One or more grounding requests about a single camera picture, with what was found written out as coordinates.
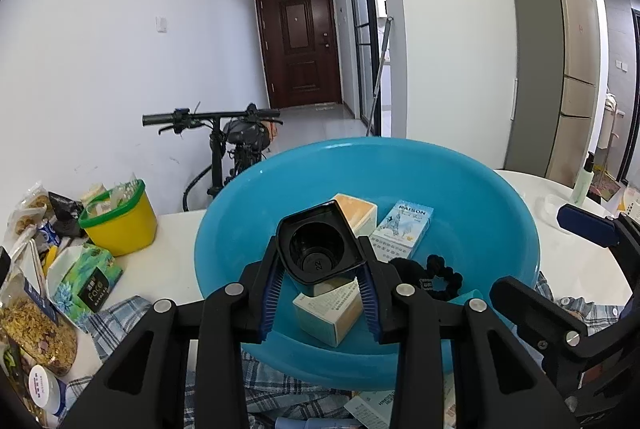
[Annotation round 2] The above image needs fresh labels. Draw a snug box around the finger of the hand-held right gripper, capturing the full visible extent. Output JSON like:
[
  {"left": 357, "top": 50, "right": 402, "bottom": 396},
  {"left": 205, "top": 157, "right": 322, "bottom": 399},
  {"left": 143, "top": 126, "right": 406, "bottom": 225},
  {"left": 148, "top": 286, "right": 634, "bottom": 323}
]
[
  {"left": 556, "top": 203, "right": 640, "bottom": 295},
  {"left": 490, "top": 276, "right": 640, "bottom": 360}
]

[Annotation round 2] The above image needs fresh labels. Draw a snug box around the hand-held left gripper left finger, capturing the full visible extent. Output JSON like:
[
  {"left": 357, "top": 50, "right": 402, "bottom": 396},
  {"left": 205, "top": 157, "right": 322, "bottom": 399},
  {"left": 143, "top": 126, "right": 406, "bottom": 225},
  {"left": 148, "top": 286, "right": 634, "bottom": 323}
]
[{"left": 60, "top": 236, "right": 288, "bottom": 429}]

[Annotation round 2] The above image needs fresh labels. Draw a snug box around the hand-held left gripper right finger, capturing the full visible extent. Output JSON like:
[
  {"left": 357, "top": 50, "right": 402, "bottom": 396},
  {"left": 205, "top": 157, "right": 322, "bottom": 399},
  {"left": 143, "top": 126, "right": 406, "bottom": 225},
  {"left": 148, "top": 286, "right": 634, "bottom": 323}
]
[{"left": 354, "top": 236, "right": 583, "bottom": 429}]

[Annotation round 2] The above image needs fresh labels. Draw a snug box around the black square jar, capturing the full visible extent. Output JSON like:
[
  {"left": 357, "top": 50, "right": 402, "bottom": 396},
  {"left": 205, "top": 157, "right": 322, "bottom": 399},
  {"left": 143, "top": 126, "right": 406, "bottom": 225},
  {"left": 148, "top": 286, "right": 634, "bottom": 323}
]
[{"left": 276, "top": 200, "right": 368, "bottom": 299}]

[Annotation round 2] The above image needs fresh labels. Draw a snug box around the blue plastic basin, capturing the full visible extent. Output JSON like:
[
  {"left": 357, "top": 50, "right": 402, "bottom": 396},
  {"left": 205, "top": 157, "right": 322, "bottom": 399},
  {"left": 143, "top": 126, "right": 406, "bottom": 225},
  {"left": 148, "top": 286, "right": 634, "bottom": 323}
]
[{"left": 194, "top": 136, "right": 542, "bottom": 392}]

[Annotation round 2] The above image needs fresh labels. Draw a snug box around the white dish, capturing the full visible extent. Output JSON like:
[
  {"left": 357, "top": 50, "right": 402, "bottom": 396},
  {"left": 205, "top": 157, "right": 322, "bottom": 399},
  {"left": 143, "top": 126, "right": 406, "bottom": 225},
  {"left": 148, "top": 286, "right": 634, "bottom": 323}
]
[{"left": 537, "top": 193, "right": 573, "bottom": 230}]

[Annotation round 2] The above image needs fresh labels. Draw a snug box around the white box yellow side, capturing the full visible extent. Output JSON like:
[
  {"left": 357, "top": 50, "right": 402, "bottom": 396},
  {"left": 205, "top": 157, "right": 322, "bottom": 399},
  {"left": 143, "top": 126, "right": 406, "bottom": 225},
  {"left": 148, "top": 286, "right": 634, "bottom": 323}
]
[{"left": 292, "top": 276, "right": 365, "bottom": 349}]

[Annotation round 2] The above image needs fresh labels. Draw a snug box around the pale green pump bottle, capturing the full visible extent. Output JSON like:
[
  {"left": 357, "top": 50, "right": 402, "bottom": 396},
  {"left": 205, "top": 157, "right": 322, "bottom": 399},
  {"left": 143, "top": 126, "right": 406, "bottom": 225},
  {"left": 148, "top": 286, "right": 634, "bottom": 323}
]
[{"left": 571, "top": 152, "right": 596, "bottom": 206}]

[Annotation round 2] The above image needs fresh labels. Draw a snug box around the colourful picture box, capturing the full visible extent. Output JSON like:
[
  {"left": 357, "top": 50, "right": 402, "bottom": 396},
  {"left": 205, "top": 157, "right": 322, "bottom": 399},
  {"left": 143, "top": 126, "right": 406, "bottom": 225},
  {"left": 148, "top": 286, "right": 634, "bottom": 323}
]
[{"left": 587, "top": 169, "right": 626, "bottom": 205}]

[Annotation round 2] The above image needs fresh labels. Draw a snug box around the white yellow carton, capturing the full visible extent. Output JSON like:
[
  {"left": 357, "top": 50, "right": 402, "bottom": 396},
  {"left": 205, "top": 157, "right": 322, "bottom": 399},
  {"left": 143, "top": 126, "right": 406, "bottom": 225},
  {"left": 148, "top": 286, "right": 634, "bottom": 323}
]
[{"left": 620, "top": 186, "right": 640, "bottom": 220}]

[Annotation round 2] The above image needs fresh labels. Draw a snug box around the black scrunchie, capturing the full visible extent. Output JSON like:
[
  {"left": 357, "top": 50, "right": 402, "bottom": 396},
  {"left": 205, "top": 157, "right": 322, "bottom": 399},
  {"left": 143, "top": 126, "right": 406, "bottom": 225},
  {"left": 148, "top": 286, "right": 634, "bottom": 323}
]
[{"left": 389, "top": 254, "right": 465, "bottom": 302}]

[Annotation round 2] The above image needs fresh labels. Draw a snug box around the blue illustrated carton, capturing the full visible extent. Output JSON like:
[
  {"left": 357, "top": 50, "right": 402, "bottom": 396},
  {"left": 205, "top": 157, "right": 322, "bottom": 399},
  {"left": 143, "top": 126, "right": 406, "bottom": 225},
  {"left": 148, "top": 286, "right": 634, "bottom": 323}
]
[{"left": 369, "top": 199, "right": 435, "bottom": 261}]

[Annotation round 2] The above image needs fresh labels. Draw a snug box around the cream box orange top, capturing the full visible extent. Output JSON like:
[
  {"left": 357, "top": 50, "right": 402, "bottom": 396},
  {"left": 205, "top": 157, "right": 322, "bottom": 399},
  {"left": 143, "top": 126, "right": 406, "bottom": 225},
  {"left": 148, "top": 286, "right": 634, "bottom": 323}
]
[{"left": 332, "top": 193, "right": 378, "bottom": 237}]

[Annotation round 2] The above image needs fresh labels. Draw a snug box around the white carton green print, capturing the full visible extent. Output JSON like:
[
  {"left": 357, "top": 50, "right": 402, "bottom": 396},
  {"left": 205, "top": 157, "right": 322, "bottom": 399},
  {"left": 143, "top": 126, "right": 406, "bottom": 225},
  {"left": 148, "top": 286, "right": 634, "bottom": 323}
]
[{"left": 344, "top": 389, "right": 406, "bottom": 429}]

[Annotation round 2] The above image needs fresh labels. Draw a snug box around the white packet orange print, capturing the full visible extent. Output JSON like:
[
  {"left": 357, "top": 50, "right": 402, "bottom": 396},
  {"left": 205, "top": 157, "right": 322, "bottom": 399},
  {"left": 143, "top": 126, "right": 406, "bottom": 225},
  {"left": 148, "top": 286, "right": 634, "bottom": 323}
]
[{"left": 440, "top": 374, "right": 458, "bottom": 429}]

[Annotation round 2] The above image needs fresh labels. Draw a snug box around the light blue tube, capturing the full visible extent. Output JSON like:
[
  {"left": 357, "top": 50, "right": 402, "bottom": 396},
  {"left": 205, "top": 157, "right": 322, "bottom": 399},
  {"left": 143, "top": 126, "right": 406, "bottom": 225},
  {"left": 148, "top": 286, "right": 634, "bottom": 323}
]
[{"left": 274, "top": 416, "right": 361, "bottom": 429}]

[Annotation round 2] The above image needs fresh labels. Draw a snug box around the blue plaid shirt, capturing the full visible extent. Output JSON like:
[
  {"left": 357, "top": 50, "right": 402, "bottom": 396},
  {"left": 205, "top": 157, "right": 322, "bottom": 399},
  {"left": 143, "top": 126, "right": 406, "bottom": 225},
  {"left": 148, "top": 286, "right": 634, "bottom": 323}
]
[{"left": 60, "top": 271, "right": 626, "bottom": 429}]

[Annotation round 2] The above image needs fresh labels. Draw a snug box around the yellow tub green rim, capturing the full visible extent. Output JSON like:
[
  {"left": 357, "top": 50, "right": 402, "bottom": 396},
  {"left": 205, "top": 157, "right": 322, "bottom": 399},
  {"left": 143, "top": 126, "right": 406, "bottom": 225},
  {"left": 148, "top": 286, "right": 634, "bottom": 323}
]
[{"left": 78, "top": 179, "right": 158, "bottom": 257}]

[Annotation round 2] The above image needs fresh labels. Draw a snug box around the black bicycle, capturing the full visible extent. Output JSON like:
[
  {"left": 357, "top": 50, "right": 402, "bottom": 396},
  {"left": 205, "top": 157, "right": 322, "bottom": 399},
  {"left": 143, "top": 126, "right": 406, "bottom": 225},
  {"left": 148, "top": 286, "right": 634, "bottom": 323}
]
[{"left": 141, "top": 103, "right": 285, "bottom": 212}]

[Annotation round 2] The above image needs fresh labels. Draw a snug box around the grey gold refrigerator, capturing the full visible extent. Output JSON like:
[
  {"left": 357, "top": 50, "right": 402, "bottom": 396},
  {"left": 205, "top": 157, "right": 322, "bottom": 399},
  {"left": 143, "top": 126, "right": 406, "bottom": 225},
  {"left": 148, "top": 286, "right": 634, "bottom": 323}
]
[{"left": 502, "top": 0, "right": 603, "bottom": 189}]

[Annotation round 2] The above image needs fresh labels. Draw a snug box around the green tissue pack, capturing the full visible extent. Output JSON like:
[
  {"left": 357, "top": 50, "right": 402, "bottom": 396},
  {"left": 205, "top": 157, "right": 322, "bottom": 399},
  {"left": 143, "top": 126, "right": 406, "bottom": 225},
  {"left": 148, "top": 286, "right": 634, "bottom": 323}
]
[{"left": 46, "top": 243, "right": 124, "bottom": 335}]

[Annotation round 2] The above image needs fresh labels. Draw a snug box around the pile of clear snack packets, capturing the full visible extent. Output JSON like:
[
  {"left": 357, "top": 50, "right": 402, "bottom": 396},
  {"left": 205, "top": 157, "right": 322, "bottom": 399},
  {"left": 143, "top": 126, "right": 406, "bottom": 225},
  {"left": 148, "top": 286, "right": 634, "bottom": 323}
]
[{"left": 82, "top": 179, "right": 143, "bottom": 215}]

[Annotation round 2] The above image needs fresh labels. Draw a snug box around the black snack packet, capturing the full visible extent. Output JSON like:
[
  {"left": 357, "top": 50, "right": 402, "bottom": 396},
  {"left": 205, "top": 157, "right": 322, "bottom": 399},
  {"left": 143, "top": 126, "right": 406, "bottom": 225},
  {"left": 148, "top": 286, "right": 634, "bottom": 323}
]
[{"left": 47, "top": 192, "right": 86, "bottom": 237}]

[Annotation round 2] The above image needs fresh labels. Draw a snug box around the blue white packet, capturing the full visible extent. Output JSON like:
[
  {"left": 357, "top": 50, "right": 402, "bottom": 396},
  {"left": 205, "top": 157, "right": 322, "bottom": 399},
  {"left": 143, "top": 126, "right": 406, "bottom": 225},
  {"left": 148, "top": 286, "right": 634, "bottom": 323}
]
[{"left": 35, "top": 216, "right": 63, "bottom": 250}]

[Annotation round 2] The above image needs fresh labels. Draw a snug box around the mop pole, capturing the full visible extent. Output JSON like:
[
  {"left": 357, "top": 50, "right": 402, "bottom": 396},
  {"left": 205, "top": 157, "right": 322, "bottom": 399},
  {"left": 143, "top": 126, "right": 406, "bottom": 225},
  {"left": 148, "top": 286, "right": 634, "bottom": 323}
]
[{"left": 362, "top": 15, "right": 393, "bottom": 137}]

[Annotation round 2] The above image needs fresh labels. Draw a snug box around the dried flower bag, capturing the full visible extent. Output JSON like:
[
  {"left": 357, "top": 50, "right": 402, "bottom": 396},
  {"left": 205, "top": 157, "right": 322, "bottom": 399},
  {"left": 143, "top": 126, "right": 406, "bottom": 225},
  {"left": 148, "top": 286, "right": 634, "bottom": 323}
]
[{"left": 0, "top": 271, "right": 79, "bottom": 377}]

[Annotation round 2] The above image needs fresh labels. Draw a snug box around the white jar blue label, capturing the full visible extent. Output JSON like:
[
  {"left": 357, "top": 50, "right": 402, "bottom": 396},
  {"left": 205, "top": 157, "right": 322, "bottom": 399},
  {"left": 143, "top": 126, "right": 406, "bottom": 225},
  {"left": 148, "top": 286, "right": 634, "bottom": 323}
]
[{"left": 27, "top": 364, "right": 68, "bottom": 417}]

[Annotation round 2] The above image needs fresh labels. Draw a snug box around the brown entrance door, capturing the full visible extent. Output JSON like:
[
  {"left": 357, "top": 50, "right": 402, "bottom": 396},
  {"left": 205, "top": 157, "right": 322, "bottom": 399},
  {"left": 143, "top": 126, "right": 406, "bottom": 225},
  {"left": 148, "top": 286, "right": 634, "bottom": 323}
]
[{"left": 254, "top": 0, "right": 343, "bottom": 110}]

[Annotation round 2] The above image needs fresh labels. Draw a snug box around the clear bag blue label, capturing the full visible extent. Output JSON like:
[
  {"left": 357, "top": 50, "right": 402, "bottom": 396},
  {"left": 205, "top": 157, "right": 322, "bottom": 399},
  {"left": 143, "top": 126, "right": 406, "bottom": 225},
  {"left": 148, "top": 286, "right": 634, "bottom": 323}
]
[{"left": 10, "top": 236, "right": 56, "bottom": 310}]

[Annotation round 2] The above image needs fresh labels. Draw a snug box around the black framed glass door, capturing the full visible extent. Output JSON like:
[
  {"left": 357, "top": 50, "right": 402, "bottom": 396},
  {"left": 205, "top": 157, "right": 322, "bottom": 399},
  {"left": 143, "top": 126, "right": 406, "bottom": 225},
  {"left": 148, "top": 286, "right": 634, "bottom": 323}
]
[{"left": 345, "top": 0, "right": 383, "bottom": 137}]

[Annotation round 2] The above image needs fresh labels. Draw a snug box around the clear cookie bag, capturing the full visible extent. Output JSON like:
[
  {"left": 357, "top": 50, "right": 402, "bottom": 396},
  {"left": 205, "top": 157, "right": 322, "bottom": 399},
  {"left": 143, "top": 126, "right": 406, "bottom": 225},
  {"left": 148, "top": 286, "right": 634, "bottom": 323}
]
[{"left": 7, "top": 182, "right": 56, "bottom": 255}]

